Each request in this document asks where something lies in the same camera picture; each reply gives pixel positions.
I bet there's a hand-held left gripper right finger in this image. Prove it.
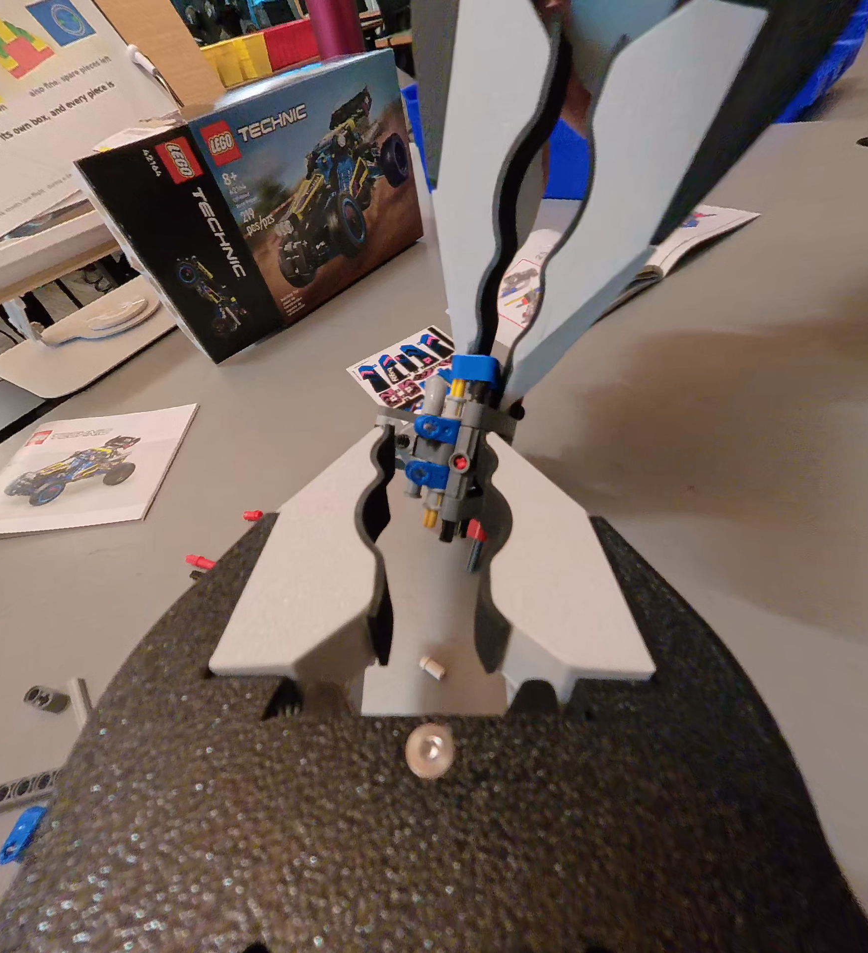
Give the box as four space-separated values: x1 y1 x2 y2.
471 428 658 708

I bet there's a grey and blue lego assembly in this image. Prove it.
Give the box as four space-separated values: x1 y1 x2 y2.
376 376 524 570

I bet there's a closed lego instruction booklet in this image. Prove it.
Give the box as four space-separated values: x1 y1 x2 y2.
0 404 200 543

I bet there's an open lego instruction booklet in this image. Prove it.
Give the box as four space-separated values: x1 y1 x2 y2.
445 204 761 329

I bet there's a person's right hand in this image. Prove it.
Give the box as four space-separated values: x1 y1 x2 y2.
555 30 593 129

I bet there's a red plastic bin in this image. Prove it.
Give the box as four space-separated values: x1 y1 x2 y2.
263 18 323 71

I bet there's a blue plastic bin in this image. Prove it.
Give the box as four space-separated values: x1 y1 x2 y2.
403 0 868 198

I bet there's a white sheet holder base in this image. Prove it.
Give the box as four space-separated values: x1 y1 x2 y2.
0 201 118 287

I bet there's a maroon tumbler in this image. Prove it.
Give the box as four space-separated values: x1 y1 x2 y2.
309 0 366 59

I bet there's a white printed instruction sheet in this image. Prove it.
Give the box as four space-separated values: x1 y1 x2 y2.
0 0 182 262

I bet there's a lego sticker sheet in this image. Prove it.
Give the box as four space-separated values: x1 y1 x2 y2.
346 326 456 410

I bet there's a lego set box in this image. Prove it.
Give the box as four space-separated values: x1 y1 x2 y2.
74 48 425 366

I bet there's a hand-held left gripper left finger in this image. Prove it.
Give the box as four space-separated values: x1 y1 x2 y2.
207 428 394 680

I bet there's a long black lego beam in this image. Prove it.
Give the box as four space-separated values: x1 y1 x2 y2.
0 770 59 820

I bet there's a yellow plastic bin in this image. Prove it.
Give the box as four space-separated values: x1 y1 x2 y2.
199 33 271 90

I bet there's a brown cardboard box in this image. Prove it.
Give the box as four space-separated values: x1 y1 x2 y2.
95 0 226 113

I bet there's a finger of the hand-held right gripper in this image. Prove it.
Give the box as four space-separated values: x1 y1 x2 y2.
505 0 770 399
410 0 573 354

